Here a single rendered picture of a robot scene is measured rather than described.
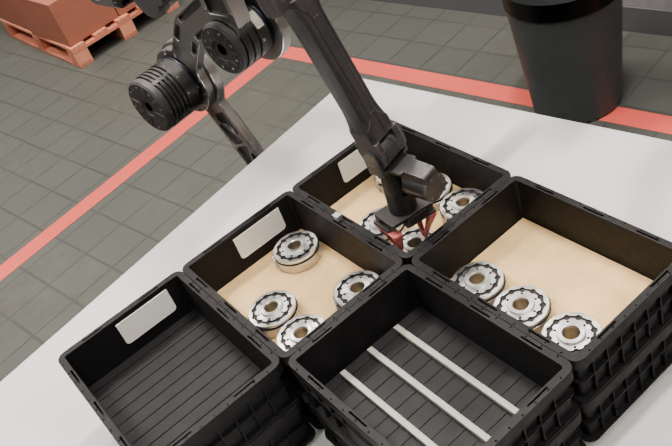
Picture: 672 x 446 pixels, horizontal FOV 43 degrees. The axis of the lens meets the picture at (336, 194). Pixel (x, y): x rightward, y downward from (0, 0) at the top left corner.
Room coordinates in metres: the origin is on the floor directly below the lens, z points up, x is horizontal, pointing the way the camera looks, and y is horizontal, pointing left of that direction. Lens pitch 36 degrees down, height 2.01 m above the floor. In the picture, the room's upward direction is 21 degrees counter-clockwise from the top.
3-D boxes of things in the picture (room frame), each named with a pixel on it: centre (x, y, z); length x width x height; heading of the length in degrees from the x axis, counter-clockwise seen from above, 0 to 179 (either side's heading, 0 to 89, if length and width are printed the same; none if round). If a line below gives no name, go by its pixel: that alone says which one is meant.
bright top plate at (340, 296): (1.23, 0.03, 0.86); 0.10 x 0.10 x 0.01
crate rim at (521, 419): (0.94, -0.03, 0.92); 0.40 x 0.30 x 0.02; 26
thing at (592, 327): (0.94, -0.29, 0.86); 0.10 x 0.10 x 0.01
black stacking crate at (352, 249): (1.30, 0.14, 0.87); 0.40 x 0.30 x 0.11; 26
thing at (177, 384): (1.17, 0.41, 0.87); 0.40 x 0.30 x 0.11; 26
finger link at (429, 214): (1.30, -0.13, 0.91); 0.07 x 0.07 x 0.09; 21
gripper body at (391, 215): (1.30, -0.12, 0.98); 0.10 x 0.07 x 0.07; 111
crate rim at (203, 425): (1.17, 0.41, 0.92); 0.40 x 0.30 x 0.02; 26
